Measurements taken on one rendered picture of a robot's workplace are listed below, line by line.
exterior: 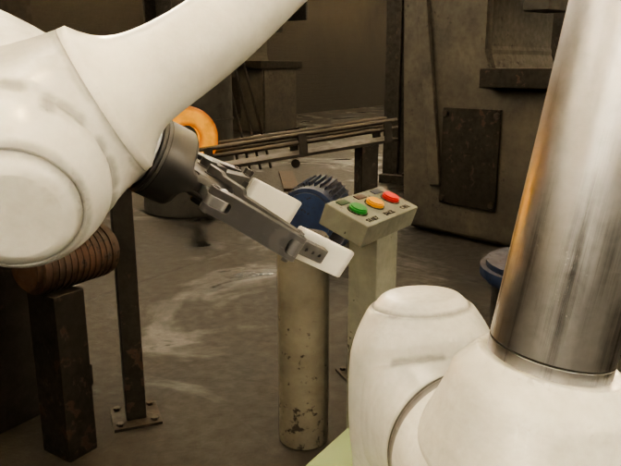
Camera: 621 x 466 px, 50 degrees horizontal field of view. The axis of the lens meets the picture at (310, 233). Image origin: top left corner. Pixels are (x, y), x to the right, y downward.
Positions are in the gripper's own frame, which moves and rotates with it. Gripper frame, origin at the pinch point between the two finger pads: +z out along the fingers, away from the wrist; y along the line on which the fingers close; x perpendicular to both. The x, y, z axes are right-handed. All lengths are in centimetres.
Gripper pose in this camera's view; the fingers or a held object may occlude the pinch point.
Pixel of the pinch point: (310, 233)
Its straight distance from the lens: 71.6
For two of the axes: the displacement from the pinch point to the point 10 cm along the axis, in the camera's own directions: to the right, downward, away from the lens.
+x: -5.2, 8.4, 1.6
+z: 7.5, 3.7, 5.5
